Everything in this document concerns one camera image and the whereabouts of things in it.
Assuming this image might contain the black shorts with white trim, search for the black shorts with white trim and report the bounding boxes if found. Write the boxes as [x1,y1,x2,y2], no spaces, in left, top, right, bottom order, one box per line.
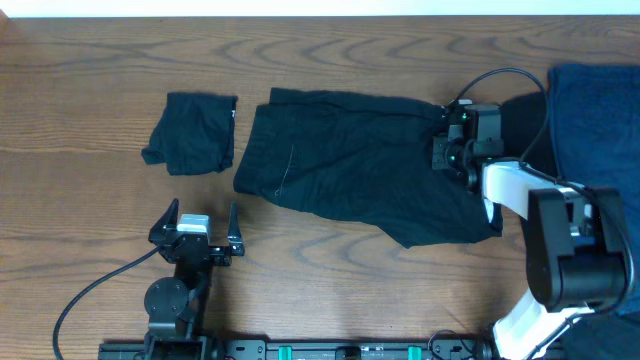
[234,88,503,248]

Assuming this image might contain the small folded black garment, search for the small folded black garment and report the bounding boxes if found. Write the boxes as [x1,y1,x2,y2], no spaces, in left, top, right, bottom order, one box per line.
[141,92,238,176]

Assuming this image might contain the navy blue garment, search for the navy blue garment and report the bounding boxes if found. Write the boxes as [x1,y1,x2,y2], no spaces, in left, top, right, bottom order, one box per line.
[547,62,640,316]

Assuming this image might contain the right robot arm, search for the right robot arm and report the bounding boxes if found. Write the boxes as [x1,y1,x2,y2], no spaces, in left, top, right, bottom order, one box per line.
[432,105,635,359]

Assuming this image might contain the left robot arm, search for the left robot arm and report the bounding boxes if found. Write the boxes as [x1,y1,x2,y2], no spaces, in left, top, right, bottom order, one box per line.
[142,199,245,360]

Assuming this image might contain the black garment under pile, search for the black garment under pile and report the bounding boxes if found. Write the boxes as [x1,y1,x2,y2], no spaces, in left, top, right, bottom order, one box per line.
[500,92,558,176]

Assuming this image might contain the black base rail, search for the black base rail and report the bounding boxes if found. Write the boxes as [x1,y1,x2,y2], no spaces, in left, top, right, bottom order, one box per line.
[98,337,498,360]

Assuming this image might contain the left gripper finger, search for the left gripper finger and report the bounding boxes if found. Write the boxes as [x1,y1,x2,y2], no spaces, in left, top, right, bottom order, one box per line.
[148,198,179,245]
[227,201,245,256]

